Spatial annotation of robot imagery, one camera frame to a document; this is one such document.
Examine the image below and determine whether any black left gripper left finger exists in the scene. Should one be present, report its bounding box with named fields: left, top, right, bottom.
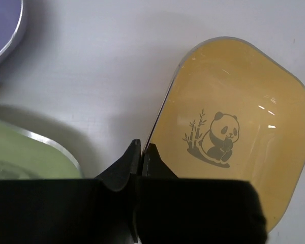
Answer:
left=0, top=139, right=141, bottom=243

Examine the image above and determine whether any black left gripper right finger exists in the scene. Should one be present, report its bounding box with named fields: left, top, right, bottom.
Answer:
left=135, top=144, right=267, bottom=243

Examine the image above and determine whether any yellow panda plate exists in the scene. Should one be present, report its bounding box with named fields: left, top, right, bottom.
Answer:
left=148, top=37, right=305, bottom=231

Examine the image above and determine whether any green panda plate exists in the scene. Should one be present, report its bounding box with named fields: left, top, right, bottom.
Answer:
left=0, top=120, right=83, bottom=180

